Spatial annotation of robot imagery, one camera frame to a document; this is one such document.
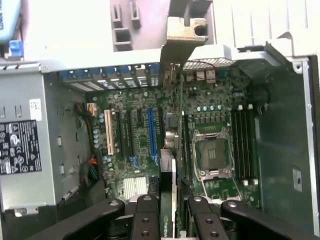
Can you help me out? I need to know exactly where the metal CPU socket cover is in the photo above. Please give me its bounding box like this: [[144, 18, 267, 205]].
[[199, 174, 242, 204]]

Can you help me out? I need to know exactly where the silver chipset heat sink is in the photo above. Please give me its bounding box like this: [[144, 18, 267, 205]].
[[123, 177, 147, 199]]

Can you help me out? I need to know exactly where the CPU socket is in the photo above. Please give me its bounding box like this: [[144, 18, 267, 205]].
[[191, 126, 235, 181]]

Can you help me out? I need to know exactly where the white expansion slot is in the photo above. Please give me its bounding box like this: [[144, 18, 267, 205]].
[[104, 109, 116, 155]]

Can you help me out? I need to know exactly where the long black expansion slot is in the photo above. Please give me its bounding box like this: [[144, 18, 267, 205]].
[[126, 109, 135, 157], [117, 109, 127, 157], [157, 109, 166, 151]]

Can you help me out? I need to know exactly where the blue expansion slot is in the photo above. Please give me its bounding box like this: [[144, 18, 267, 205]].
[[146, 107, 158, 162]]

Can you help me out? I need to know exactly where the black open PC case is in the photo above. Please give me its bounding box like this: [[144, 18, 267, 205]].
[[0, 43, 320, 240]]

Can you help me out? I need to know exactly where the white power connector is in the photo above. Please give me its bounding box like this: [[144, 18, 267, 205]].
[[86, 102, 98, 118]]

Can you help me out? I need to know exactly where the green motherboard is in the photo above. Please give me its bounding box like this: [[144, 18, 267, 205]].
[[86, 63, 262, 211]]

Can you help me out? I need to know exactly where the grey power supply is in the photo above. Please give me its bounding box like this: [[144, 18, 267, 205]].
[[0, 69, 92, 216]]

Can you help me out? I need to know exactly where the teal rear port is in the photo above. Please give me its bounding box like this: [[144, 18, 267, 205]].
[[216, 70, 232, 81]]

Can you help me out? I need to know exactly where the silver rear port block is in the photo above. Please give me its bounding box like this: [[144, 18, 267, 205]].
[[204, 69, 217, 82]]

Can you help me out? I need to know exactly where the silver USB port stack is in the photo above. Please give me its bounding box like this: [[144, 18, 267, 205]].
[[185, 70, 205, 83]]

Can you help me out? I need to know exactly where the blue case release tab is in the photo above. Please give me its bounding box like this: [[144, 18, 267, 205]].
[[8, 39, 25, 61]]

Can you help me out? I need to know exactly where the light blue robot joint cap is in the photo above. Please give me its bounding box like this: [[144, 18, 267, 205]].
[[0, 0, 28, 45]]

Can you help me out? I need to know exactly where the coloured power wire bundle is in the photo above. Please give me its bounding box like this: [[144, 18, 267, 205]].
[[79, 154, 101, 188]]

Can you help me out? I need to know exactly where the yellow black sleeved cable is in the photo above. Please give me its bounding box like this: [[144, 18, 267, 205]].
[[84, 116, 95, 157]]

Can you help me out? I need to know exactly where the black braided power cable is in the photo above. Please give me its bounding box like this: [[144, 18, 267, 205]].
[[73, 101, 89, 118]]

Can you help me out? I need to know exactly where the thin red black wire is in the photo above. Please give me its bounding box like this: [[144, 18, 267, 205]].
[[186, 59, 218, 82]]

